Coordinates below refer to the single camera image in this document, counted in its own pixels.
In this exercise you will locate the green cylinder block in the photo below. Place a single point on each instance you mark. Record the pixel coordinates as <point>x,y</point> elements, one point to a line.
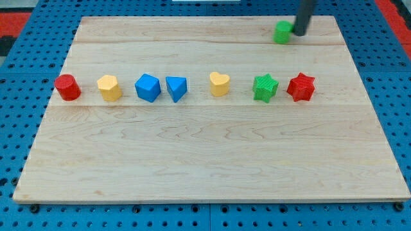
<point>282,32</point>

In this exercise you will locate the yellow hexagon block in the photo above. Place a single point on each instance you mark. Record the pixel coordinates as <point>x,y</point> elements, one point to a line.
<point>109,88</point>

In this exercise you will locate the yellow heart block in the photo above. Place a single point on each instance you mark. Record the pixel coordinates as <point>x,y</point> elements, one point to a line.
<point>219,84</point>

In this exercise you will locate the blue triangle block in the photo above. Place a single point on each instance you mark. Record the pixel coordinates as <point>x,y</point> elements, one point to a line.
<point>176,87</point>

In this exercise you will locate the blue cube block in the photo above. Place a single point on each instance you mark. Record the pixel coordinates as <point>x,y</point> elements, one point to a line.
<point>148,87</point>

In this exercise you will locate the green star block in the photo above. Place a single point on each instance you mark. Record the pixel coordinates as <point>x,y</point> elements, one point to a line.
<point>264,88</point>

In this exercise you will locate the red star block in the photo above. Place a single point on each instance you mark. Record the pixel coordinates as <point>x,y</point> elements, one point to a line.
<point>301,87</point>

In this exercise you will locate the red cylinder block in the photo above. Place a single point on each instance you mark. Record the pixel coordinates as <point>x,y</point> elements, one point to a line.
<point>67,87</point>

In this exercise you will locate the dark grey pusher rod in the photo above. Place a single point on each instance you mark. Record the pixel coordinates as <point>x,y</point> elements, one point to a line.
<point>303,16</point>

